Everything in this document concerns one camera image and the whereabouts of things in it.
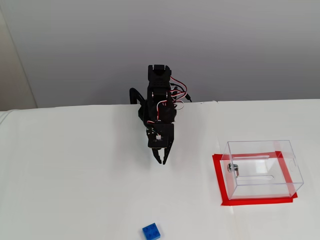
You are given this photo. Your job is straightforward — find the red white wrist servo wire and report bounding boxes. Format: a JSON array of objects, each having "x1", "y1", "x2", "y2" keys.
[{"x1": 146, "y1": 99, "x2": 168, "y2": 125}]

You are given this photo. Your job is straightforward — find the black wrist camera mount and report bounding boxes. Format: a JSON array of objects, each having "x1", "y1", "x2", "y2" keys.
[{"x1": 146, "y1": 124, "x2": 173, "y2": 149}]

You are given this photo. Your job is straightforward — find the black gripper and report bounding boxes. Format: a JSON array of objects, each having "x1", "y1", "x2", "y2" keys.
[{"x1": 150, "y1": 122, "x2": 175, "y2": 165}]

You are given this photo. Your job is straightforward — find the black table clamp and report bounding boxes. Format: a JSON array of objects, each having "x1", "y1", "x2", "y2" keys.
[{"x1": 129, "y1": 87, "x2": 147, "y2": 106}]

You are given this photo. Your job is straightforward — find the red white forearm servo wire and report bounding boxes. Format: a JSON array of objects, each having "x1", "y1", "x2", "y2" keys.
[{"x1": 169, "y1": 77, "x2": 188, "y2": 111}]

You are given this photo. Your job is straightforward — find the transparent plastic box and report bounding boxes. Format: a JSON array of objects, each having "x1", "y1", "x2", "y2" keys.
[{"x1": 221, "y1": 139, "x2": 305, "y2": 201}]

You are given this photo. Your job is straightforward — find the silver cylinder lock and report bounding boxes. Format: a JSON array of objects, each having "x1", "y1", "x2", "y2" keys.
[{"x1": 226, "y1": 163, "x2": 241, "y2": 179}]

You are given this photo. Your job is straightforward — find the blue lego brick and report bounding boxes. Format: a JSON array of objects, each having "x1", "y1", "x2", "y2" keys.
[{"x1": 141, "y1": 221, "x2": 162, "y2": 240}]

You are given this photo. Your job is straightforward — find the black cable with plug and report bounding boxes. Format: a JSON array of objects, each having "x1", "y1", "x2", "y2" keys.
[{"x1": 172, "y1": 86, "x2": 193, "y2": 103}]

